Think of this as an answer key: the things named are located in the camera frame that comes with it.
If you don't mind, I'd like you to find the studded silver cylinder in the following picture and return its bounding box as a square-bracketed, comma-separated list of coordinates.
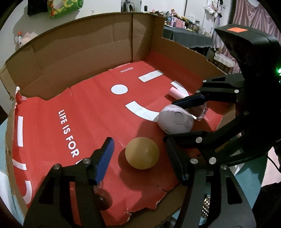
[201, 194, 211, 219]

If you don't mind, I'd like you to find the white wardrobe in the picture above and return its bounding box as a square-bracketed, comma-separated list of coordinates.
[185, 0, 208, 27]

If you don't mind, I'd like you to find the black backpack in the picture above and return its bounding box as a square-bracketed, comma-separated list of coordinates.
[27, 0, 48, 16]

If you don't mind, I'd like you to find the small brown glass ball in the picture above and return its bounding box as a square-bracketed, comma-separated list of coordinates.
[94, 186, 113, 211]

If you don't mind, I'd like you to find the orange round compact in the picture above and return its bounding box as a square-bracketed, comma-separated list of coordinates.
[125, 137, 159, 170]

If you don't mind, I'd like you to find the dark cloth side table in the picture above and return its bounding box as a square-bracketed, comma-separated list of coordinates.
[162, 25, 213, 56]

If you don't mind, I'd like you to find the pink nail polish bottle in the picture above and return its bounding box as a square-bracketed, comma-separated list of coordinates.
[168, 87, 208, 121]

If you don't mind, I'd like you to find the lilac round device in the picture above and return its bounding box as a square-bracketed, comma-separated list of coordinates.
[157, 105, 194, 134]

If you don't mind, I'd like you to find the green tote bag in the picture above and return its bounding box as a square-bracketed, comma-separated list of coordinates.
[47, 0, 84, 19]

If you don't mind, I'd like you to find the teal plush table mat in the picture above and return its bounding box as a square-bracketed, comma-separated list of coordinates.
[1, 120, 267, 225]

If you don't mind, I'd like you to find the pink plush toy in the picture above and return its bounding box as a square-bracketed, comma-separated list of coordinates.
[21, 32, 38, 45]

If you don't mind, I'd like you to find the cardboard box red lining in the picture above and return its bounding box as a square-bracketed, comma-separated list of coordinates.
[1, 13, 223, 227]

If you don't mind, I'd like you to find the pink curtain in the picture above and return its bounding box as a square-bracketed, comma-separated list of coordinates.
[212, 0, 271, 73]

